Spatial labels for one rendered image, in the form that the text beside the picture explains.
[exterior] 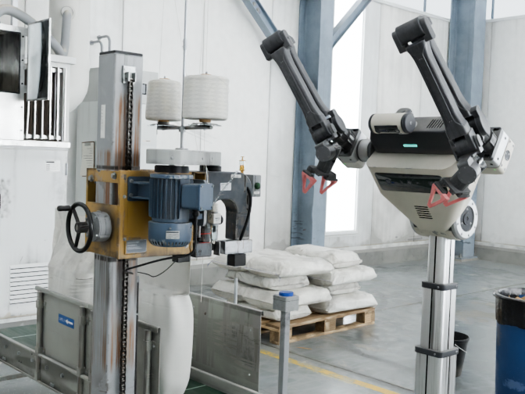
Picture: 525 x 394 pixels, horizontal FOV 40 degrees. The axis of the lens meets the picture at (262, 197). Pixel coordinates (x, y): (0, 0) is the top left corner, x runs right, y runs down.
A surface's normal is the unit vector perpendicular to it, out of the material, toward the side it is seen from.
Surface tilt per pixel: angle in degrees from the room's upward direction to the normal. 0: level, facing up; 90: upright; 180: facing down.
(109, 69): 90
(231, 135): 90
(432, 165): 40
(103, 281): 90
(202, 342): 90
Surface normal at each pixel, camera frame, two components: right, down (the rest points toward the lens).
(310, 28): -0.73, 0.01
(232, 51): 0.68, 0.07
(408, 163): -0.44, -0.76
